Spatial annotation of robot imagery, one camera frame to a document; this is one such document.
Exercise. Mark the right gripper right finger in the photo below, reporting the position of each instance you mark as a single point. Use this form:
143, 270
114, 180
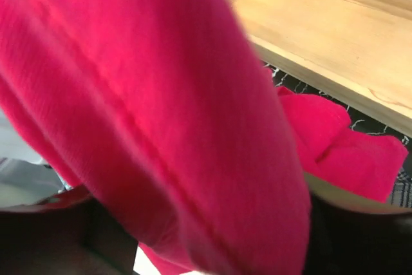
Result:
343, 241

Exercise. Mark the navy plaid skirt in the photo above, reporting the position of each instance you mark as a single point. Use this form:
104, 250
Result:
401, 191

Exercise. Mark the wooden clothes rack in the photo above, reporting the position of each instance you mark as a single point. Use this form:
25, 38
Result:
358, 51

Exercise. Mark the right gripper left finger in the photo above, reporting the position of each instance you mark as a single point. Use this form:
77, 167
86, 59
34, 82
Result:
67, 233

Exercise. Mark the magenta pink shirt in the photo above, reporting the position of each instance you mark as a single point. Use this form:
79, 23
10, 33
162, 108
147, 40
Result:
163, 111

